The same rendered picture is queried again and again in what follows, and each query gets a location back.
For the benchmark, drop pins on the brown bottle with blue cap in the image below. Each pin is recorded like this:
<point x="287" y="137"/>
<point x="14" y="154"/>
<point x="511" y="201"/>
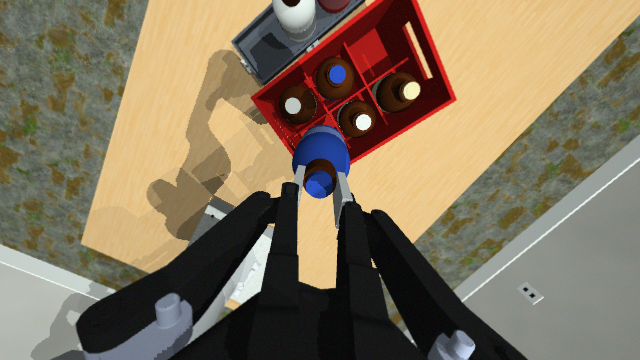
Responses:
<point x="335" y="78"/>

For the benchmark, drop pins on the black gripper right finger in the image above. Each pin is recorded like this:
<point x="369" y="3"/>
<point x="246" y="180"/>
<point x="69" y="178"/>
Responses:
<point x="442" y="327"/>

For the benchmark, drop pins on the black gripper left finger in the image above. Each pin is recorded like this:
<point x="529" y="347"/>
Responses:
<point x="153" y="318"/>

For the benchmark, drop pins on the brown glass bottle with cream cap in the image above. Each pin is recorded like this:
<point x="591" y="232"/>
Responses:
<point x="396" y="92"/>

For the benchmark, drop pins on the blue bottle with light blue label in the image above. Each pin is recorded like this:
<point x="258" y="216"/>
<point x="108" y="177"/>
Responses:
<point x="323" y="151"/>

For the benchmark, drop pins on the brown bottle with white cap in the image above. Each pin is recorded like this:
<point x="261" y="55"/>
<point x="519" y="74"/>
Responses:
<point x="297" y="105"/>
<point x="356" y="118"/>

